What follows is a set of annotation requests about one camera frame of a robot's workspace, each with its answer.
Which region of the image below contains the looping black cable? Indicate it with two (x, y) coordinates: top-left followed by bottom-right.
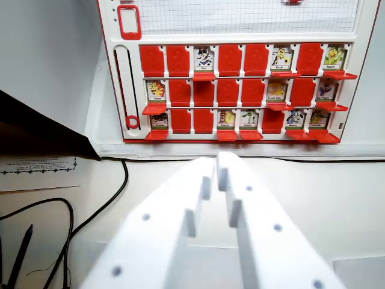
(0, 197), (75, 289)

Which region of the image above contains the thin black cable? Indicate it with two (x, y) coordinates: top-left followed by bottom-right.
(125, 155), (385, 164)

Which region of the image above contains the red board flap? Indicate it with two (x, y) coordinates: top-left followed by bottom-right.
(218, 43), (243, 78)

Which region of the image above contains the red and white game board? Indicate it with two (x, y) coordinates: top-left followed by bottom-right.
(96, 0), (382, 145)

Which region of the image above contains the black pen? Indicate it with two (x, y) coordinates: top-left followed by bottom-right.
(6, 223), (34, 289)

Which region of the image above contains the white printed paper sheet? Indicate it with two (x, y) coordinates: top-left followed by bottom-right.
(0, 154), (82, 193)

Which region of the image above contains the thick black cable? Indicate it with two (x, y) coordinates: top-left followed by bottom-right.
(43, 155), (129, 289)

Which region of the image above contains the black box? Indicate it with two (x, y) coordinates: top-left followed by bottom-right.
(0, 89), (102, 161)

